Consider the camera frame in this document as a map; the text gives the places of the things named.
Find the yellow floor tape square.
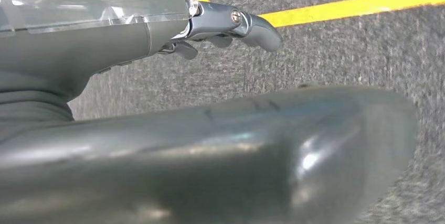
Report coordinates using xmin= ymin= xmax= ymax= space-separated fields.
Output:
xmin=196 ymin=0 xmax=445 ymax=28

